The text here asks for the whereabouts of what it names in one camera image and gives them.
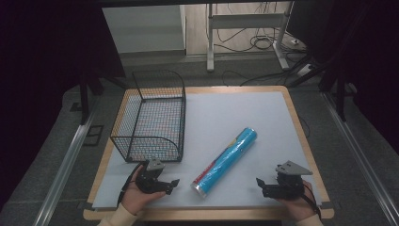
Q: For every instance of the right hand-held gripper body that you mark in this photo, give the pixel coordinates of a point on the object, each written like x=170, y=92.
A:
x=290, y=182

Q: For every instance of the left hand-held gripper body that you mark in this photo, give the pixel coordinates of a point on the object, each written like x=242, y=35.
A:
x=149, y=179

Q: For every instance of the blue cylindrical chip can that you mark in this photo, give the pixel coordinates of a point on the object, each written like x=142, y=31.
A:
x=224, y=161

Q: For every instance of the person's left hand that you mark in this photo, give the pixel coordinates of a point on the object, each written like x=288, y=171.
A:
x=138, y=197

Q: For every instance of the person's right hand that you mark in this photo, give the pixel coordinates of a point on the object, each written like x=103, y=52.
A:
x=298, y=207

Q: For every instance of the black floor plate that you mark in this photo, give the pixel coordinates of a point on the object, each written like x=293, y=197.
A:
x=93, y=135

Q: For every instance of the pale grey table mat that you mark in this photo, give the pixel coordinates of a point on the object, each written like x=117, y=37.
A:
x=238, y=109

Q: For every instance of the black metal stand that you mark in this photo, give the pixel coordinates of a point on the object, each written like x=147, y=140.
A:
x=84, y=94
x=338, y=88

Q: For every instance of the white power strip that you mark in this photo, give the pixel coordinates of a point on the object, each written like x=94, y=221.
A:
x=306, y=69

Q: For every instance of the dark curtain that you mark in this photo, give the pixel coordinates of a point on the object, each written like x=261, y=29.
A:
x=370, y=62
x=47, y=47

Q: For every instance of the metal floor rail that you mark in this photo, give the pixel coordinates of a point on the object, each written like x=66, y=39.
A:
x=360, y=160
x=67, y=163

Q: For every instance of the white metal desk frame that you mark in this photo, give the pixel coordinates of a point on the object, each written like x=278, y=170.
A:
x=247, y=21

